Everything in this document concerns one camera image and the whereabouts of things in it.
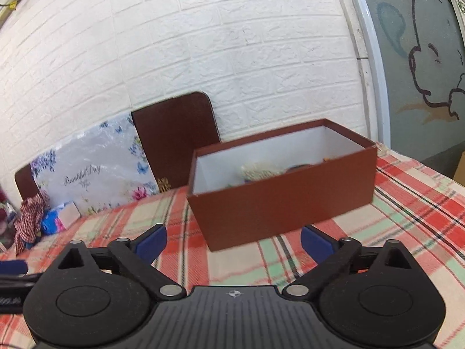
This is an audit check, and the glass door with cartoon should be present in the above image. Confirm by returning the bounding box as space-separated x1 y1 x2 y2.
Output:
352 0 464 177

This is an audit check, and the red checkered cloth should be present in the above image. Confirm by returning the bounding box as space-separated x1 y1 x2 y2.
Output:
14 193 50 256

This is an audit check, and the red plaid blanket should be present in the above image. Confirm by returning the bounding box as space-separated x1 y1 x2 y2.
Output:
21 147 464 348

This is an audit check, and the dark brown wooden headboard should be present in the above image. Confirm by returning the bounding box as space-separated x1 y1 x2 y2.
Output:
15 91 220 199

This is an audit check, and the open cardboard box on floor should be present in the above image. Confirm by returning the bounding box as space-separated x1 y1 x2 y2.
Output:
453 151 465 186

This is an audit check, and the pile of clutter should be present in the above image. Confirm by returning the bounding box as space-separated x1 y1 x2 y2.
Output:
0 191 17 252

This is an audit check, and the blue tape roll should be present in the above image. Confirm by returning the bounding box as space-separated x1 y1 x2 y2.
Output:
286 164 313 172

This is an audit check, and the blue floral tissue pack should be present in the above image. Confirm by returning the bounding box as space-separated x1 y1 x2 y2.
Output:
41 202 81 236

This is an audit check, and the brown cardboard shoe box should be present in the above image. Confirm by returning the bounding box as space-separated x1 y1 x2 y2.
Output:
187 119 378 251

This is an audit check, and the clear bag of beads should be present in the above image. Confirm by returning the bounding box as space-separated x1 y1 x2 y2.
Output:
240 162 285 182

